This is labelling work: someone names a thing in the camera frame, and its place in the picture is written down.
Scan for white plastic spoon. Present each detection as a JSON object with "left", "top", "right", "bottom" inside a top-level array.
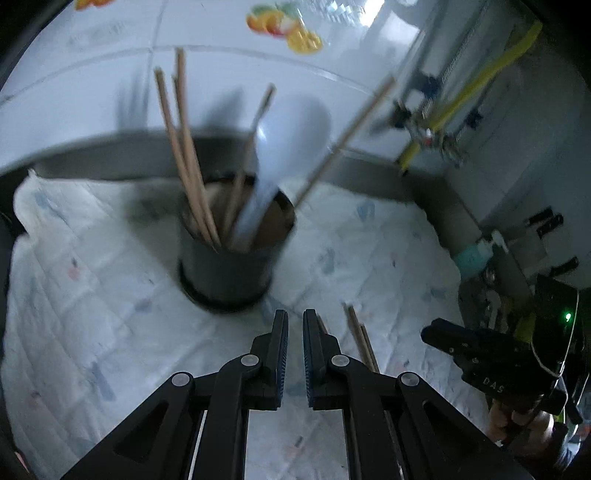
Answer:
[{"left": 231, "top": 95, "right": 333, "bottom": 252}]

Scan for person's right hand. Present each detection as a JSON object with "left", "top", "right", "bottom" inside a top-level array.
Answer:
[{"left": 488, "top": 399, "right": 555, "bottom": 446}]

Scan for metal water valve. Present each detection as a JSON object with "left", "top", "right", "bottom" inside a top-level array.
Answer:
[
  {"left": 392, "top": 102, "right": 437, "bottom": 146},
  {"left": 438, "top": 131, "right": 469, "bottom": 167}
]

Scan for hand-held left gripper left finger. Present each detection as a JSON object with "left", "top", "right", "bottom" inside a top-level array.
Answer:
[{"left": 60, "top": 309, "right": 290, "bottom": 480}]

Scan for black round utensil holder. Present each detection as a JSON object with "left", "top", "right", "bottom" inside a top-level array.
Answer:
[{"left": 177, "top": 173, "right": 296, "bottom": 315}]

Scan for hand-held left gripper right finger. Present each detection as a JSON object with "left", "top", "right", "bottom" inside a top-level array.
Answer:
[{"left": 302, "top": 309, "right": 536, "bottom": 480}]

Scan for yellow gas hose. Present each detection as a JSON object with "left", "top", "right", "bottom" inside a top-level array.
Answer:
[{"left": 399, "top": 21, "right": 543, "bottom": 169}]

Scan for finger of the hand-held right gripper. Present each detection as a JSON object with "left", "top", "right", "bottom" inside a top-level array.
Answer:
[{"left": 421, "top": 318, "right": 532, "bottom": 365}]

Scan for person's right forearm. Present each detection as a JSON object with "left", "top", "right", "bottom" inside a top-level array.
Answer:
[{"left": 517, "top": 422, "right": 591, "bottom": 480}]

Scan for white quilted cloth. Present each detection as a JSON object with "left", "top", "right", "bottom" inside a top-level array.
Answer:
[{"left": 0, "top": 171, "right": 490, "bottom": 480}]

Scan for braided metal hose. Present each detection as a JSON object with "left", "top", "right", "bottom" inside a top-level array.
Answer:
[{"left": 436, "top": 9, "right": 488, "bottom": 90}]

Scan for teal soap dispenser bottle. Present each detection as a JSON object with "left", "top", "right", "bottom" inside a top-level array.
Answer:
[{"left": 452, "top": 230, "right": 509, "bottom": 280}]

